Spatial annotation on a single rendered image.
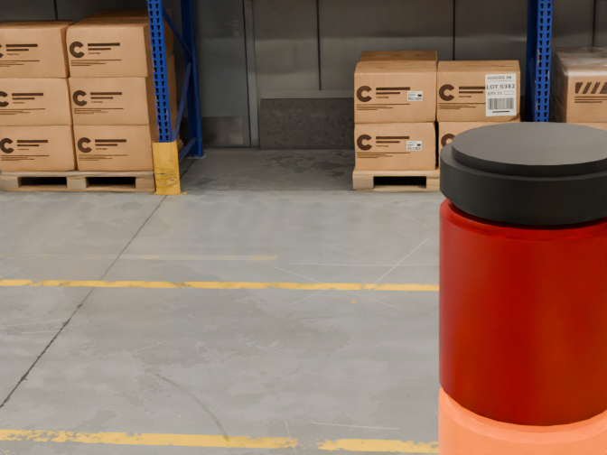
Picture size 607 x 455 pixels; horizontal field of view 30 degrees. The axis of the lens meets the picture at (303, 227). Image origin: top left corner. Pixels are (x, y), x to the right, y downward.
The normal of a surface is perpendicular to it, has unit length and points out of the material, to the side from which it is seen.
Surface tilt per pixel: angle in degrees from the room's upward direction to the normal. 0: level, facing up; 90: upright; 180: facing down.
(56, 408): 0
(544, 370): 90
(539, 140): 0
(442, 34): 90
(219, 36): 90
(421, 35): 90
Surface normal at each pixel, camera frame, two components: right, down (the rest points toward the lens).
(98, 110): -0.15, 0.34
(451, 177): -0.93, 0.15
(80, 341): -0.04, -0.95
